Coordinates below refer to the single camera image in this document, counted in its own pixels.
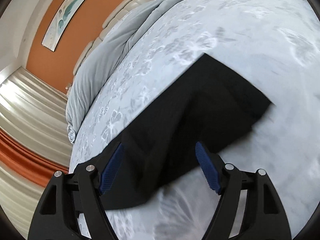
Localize light grey duvet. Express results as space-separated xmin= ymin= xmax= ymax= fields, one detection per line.
xmin=66 ymin=0 xmax=182 ymax=143

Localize cream padded headboard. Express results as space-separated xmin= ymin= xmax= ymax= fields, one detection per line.
xmin=73 ymin=0 xmax=152 ymax=76

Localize teal feather wall painting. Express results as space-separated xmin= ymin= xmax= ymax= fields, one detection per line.
xmin=42 ymin=0 xmax=84 ymax=52

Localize white floral bed sheet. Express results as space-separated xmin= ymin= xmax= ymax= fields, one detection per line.
xmin=68 ymin=0 xmax=320 ymax=240

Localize black pants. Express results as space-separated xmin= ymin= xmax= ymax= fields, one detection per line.
xmin=101 ymin=54 xmax=271 ymax=210

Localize beige and orange curtains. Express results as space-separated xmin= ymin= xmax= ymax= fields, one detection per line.
xmin=1 ymin=68 xmax=72 ymax=238

